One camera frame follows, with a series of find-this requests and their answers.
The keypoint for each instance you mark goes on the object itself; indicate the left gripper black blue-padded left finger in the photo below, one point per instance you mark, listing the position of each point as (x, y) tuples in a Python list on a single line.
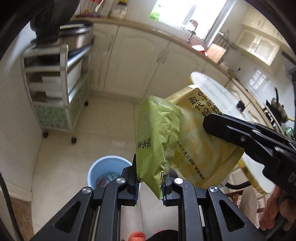
[(94, 214)]

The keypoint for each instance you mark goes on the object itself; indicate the yellow snack packet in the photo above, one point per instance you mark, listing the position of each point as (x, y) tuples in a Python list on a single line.
[(200, 158)]

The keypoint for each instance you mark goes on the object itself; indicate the white rolling storage cart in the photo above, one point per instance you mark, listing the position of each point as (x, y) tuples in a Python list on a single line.
[(57, 85)]

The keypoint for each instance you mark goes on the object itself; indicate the clear jar yellow label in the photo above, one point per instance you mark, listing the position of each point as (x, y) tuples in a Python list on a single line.
[(119, 10)]

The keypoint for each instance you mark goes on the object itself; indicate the cream lower kitchen cabinets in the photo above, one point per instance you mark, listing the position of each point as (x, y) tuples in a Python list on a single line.
[(133, 60)]

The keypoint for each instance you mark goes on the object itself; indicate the window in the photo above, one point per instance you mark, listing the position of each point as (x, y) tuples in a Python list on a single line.
[(210, 16)]

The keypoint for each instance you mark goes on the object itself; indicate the blue plastic trash bin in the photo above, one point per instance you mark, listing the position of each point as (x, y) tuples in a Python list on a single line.
[(105, 170)]

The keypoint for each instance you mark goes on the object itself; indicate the light green snack packet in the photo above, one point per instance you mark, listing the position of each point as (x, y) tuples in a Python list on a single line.
[(158, 130)]

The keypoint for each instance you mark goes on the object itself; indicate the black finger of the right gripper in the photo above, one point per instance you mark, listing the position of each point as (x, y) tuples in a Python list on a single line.
[(231, 129)]

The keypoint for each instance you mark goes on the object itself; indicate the gas stove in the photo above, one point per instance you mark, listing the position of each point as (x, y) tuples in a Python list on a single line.
[(273, 117)]

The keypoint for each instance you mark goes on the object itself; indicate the wall utensil rail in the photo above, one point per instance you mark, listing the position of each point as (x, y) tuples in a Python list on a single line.
[(222, 40)]

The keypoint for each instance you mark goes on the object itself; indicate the round white marble table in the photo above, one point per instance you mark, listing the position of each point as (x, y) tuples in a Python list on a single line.
[(227, 104)]

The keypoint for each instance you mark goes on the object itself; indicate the crumpled black trash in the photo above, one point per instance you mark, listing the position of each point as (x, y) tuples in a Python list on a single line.
[(240, 106)]

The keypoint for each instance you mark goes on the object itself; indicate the wire utensil rack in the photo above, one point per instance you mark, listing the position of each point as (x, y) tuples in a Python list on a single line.
[(90, 8)]

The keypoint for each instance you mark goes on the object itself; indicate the green kettle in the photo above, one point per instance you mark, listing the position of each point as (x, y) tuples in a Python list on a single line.
[(289, 132)]

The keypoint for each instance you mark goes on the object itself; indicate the person's right hand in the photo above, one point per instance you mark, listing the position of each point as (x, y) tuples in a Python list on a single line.
[(286, 209)]

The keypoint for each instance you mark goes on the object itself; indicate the green bottle on windowsill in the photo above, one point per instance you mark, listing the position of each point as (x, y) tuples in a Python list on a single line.
[(155, 12)]

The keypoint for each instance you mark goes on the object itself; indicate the black rice cooker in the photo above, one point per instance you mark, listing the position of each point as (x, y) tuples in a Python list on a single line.
[(53, 27)]

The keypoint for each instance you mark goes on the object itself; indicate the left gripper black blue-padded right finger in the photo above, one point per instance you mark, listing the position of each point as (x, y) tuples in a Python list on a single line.
[(206, 214)]

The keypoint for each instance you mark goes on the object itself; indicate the black frying pan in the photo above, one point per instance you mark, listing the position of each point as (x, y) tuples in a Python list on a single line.
[(279, 110)]

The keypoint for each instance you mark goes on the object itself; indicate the chrome kitchen faucet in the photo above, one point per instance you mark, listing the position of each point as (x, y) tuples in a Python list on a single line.
[(192, 32)]

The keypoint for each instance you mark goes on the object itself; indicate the white upper wall cabinet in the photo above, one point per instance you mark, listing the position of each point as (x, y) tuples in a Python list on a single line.
[(260, 38)]

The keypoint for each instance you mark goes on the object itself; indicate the wooden cutting board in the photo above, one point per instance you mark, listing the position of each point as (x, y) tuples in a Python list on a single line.
[(215, 53)]

